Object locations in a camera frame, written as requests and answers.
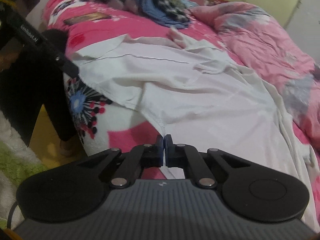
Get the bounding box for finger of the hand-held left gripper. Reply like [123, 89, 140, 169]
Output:
[56, 55, 80, 78]

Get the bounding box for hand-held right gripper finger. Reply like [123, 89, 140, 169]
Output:
[76, 134, 164, 189]
[165, 134, 252, 189]

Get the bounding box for white shirt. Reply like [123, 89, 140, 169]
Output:
[71, 34, 320, 233]

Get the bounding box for person's black trousers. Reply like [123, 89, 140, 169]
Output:
[0, 29, 77, 147]

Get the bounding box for person's foot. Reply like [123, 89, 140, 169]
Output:
[59, 140, 84, 157]

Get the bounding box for pink floral bed blanket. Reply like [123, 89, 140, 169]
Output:
[41, 0, 320, 180]

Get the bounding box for blue garment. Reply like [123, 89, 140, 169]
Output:
[142, 0, 192, 28]

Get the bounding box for dark plaid shirt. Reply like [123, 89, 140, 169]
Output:
[81, 0, 190, 23]

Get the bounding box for pink grey floral duvet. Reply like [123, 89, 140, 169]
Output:
[190, 1, 320, 143]

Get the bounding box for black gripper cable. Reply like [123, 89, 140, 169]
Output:
[7, 199, 20, 230]

